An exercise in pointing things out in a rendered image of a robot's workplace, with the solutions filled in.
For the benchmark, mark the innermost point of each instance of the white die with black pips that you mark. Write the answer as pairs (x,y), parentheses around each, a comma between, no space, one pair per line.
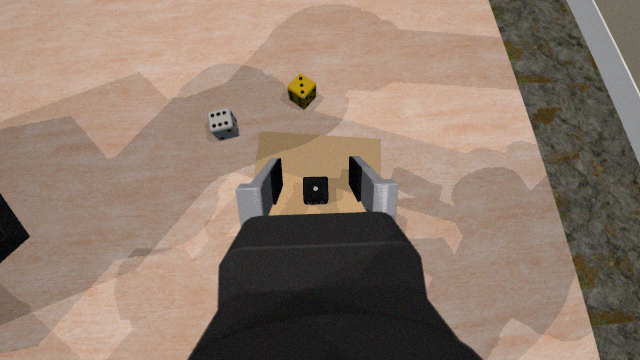
(223,124)

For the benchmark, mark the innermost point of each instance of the yellow die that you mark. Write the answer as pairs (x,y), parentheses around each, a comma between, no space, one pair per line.
(302,91)

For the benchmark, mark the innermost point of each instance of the tan translucent mat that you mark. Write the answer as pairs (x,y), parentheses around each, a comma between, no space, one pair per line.
(306,155)

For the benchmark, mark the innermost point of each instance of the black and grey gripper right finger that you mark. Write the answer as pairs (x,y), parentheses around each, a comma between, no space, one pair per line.
(375,193)

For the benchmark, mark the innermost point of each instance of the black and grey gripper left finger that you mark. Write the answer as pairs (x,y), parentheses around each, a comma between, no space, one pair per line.
(258,197)

